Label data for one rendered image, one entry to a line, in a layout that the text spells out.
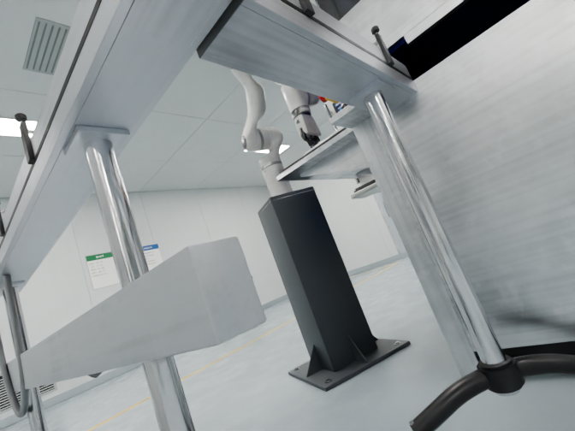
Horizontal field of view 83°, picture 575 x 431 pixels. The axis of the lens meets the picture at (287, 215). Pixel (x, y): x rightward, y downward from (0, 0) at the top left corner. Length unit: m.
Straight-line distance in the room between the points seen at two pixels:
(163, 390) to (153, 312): 0.15
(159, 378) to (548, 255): 0.91
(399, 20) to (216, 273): 0.97
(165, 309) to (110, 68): 0.35
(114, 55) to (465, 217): 0.90
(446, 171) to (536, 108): 0.25
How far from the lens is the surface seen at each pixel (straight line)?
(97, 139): 0.71
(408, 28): 1.16
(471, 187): 1.03
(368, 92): 0.90
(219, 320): 0.40
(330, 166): 1.32
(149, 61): 0.58
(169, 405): 0.62
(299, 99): 1.44
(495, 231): 1.03
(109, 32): 0.53
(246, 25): 0.57
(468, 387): 0.90
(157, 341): 0.52
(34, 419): 1.74
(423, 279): 1.10
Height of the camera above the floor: 0.47
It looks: 10 degrees up
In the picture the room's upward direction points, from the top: 21 degrees counter-clockwise
